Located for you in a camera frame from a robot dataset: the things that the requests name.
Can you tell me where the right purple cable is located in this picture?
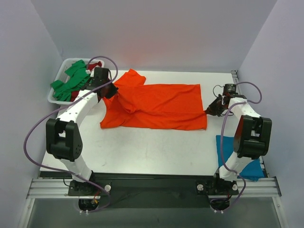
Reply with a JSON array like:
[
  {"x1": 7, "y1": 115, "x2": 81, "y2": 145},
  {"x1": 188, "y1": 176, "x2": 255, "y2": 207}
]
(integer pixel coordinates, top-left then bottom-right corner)
[{"x1": 210, "y1": 81, "x2": 263, "y2": 213}]

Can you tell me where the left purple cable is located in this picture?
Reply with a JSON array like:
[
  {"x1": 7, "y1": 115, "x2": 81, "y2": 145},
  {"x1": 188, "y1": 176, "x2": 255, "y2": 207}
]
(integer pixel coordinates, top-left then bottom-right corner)
[{"x1": 23, "y1": 56, "x2": 119, "y2": 213}]

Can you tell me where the dark red t shirt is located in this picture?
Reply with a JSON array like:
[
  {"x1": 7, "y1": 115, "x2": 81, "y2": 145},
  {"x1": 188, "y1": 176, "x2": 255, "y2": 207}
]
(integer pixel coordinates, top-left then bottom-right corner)
[{"x1": 70, "y1": 61, "x2": 103, "y2": 102}]

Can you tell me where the orange t shirt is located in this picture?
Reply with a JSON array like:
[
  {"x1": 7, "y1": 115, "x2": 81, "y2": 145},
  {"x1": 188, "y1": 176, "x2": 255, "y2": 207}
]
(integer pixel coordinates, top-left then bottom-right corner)
[{"x1": 100, "y1": 69, "x2": 208, "y2": 131}]

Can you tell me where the aluminium frame rail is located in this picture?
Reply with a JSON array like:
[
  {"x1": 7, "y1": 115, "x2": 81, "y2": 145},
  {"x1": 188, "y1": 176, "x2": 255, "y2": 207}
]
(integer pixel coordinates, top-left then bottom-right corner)
[{"x1": 28, "y1": 71, "x2": 280, "y2": 199}]

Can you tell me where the white plastic basket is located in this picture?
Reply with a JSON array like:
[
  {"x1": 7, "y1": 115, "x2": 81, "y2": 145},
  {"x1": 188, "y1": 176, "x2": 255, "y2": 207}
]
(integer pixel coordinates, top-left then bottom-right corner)
[{"x1": 48, "y1": 58, "x2": 105, "y2": 105}]

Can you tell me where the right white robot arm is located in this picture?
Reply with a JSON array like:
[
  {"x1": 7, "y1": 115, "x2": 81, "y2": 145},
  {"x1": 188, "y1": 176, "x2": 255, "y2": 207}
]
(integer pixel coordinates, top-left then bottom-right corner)
[{"x1": 205, "y1": 82, "x2": 272, "y2": 194}]

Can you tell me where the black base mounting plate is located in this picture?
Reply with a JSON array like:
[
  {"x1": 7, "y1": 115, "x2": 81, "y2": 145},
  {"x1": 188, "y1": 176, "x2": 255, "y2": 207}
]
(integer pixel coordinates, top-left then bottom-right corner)
[{"x1": 68, "y1": 173, "x2": 239, "y2": 210}]

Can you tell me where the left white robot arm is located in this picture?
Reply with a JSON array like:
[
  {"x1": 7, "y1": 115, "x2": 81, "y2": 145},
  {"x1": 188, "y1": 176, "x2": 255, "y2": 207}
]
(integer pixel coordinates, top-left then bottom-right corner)
[{"x1": 46, "y1": 67, "x2": 118, "y2": 196}]

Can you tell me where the green t shirt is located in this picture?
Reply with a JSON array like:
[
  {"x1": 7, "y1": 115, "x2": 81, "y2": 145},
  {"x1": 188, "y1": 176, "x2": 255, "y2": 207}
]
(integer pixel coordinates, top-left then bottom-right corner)
[{"x1": 50, "y1": 59, "x2": 90, "y2": 102}]

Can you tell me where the blue folded t shirt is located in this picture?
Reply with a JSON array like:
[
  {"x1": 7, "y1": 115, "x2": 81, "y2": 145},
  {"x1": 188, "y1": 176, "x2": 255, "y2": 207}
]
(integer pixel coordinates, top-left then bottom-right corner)
[{"x1": 216, "y1": 135, "x2": 265, "y2": 181}]

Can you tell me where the purple cable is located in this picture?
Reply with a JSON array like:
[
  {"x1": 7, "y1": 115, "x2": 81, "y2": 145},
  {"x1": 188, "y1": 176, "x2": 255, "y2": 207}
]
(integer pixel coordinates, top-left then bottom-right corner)
[
  {"x1": 23, "y1": 56, "x2": 119, "y2": 213},
  {"x1": 210, "y1": 81, "x2": 263, "y2": 213}
]

